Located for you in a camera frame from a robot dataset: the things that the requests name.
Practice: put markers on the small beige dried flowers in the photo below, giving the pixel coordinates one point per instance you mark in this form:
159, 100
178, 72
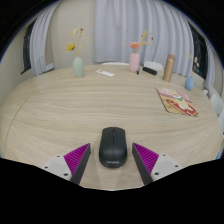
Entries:
195, 61

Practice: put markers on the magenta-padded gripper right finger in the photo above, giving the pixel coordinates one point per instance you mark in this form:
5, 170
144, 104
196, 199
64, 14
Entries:
148, 160

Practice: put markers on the pale green vase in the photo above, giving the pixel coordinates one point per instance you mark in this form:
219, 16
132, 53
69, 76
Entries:
78, 68

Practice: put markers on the white remote control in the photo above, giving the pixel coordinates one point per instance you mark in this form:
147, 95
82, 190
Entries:
105, 73

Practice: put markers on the wide white curtain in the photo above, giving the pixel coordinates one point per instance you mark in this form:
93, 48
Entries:
113, 26

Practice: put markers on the narrow white curtain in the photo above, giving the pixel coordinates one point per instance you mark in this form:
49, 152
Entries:
210, 70
41, 43

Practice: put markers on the pink vase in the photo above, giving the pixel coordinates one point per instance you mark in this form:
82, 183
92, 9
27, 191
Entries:
134, 62

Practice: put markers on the blue vase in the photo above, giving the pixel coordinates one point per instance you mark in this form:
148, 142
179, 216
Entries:
189, 84

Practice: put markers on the tan drink bottle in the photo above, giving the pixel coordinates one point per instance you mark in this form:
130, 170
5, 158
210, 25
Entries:
169, 68

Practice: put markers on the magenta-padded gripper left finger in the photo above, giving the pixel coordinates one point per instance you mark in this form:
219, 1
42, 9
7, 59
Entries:
75, 160

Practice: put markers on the white and blue chairs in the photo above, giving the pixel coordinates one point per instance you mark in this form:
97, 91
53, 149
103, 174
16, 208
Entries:
216, 103

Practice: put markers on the black rectangular box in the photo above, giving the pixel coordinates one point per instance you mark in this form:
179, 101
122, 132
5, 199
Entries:
149, 70

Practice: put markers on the dark blue pen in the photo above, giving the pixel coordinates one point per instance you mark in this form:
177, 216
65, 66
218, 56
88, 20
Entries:
137, 71

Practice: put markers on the cartoon print mouse pad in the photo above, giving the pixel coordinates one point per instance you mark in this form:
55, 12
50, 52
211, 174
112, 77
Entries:
176, 101

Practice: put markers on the black computer mouse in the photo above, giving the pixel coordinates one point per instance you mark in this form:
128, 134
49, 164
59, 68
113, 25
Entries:
113, 146

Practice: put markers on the dark window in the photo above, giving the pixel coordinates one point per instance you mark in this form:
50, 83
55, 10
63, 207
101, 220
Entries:
26, 50
200, 53

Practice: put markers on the orange and yellow dried flowers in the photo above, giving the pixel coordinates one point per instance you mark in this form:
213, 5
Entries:
135, 45

